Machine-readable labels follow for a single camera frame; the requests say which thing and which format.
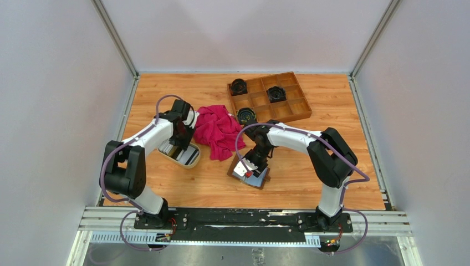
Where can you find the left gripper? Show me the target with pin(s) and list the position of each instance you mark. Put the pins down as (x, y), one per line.
(183, 144)

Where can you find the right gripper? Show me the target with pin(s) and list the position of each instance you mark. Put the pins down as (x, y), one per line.
(261, 167)

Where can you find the brown leather card holder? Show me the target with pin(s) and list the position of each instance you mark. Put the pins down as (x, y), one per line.
(257, 180)

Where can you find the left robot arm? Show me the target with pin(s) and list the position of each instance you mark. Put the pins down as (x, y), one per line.
(123, 171)

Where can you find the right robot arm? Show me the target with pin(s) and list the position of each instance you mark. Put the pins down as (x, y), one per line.
(332, 159)

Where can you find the beige oval card box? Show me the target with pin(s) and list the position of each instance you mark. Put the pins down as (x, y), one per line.
(192, 165)

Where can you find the magenta cloth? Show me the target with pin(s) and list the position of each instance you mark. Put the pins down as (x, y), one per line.
(218, 129)

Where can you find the black coiled belt bottom-left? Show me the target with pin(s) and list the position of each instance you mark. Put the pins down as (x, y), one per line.
(246, 115)

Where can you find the wooden compartment tray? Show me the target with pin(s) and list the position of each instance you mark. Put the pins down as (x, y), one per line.
(296, 106)

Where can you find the black coiled belt centre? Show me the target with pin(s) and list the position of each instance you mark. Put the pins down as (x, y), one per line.
(276, 94)

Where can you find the black coiled belt top-left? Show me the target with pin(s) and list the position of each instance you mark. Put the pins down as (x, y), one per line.
(238, 87)

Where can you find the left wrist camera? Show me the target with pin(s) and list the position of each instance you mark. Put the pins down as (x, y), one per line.
(192, 118)

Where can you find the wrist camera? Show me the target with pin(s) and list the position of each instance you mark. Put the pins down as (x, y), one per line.
(192, 118)
(244, 168)

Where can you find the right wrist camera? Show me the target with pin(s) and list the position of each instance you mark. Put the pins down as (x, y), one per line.
(244, 168)

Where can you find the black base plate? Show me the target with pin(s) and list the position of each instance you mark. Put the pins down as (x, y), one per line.
(242, 225)

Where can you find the aluminium frame rail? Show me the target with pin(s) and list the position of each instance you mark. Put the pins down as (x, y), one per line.
(115, 236)

